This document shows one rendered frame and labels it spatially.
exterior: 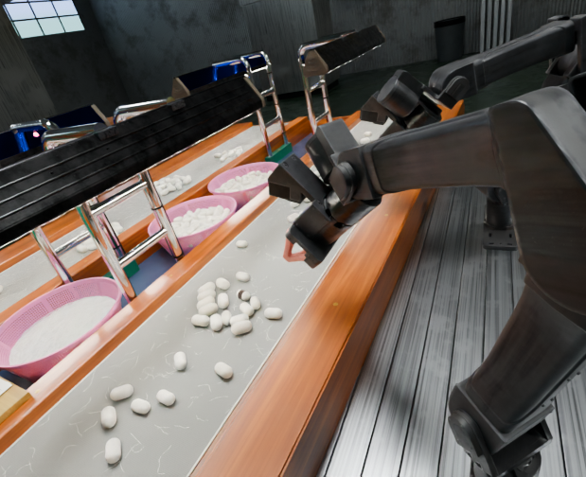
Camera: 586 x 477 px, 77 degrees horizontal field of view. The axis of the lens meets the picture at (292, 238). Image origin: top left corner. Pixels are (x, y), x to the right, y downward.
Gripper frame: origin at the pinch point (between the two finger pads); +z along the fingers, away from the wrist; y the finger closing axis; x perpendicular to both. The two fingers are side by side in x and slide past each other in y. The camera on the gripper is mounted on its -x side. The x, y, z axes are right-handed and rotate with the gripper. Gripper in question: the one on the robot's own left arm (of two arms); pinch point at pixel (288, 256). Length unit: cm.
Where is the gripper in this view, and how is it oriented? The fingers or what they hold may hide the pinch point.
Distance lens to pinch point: 62.0
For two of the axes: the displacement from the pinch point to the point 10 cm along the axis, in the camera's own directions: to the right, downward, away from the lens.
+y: -4.6, 5.3, -7.1
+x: 7.2, 6.9, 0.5
